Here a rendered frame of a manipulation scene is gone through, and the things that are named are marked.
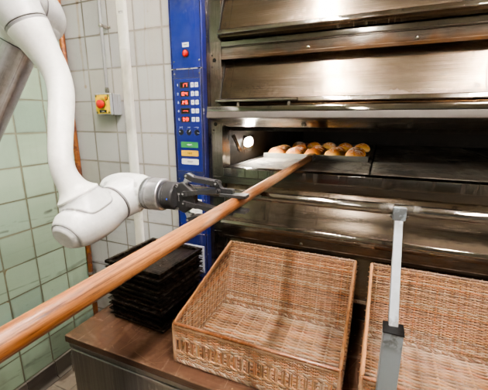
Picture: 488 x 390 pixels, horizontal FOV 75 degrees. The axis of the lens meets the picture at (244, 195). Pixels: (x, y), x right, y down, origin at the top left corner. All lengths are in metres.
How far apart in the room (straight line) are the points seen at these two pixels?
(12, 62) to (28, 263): 1.06
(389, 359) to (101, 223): 0.71
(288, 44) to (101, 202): 0.90
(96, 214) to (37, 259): 1.14
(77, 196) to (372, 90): 0.99
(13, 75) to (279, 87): 0.86
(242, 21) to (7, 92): 0.84
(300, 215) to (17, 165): 1.31
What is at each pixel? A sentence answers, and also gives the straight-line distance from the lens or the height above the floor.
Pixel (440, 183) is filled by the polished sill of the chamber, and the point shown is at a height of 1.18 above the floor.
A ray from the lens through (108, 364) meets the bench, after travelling 1.42.
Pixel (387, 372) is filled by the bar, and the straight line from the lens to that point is 0.86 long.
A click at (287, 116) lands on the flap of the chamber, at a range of 1.15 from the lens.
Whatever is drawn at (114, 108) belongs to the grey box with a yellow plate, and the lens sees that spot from 1.70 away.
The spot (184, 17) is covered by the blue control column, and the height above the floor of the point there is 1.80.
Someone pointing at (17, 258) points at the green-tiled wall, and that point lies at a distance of 1.88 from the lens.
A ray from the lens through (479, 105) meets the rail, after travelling 1.15.
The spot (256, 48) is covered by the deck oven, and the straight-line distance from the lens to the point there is 1.38.
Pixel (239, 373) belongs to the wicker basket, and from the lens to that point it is 1.14.
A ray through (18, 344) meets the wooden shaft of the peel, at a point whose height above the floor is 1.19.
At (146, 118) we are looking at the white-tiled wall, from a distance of 1.63.
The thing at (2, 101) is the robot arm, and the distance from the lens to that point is 1.17.
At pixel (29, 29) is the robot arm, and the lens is 0.97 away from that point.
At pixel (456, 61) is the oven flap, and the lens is 1.31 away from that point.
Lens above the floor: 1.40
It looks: 14 degrees down
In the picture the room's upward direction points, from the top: straight up
